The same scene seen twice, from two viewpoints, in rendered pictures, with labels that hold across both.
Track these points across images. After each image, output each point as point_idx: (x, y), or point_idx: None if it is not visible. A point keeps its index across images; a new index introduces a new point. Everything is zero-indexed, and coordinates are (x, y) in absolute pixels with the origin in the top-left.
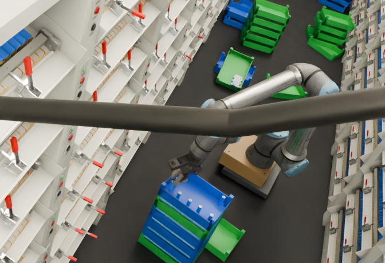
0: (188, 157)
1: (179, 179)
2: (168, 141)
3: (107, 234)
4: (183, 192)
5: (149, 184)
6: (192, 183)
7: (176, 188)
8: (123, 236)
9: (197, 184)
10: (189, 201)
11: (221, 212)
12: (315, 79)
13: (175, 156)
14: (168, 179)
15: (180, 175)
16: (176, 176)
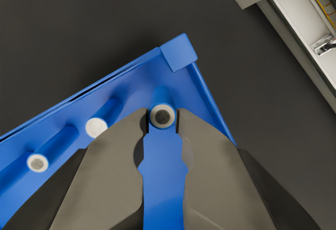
0: None
1: (96, 163)
2: (333, 190)
3: None
4: (151, 156)
5: (265, 119)
6: (180, 208)
7: (176, 137)
8: (181, 24)
9: (170, 225)
10: (30, 154)
11: None
12: None
13: (300, 188)
14: (215, 114)
15: (111, 209)
16: (181, 154)
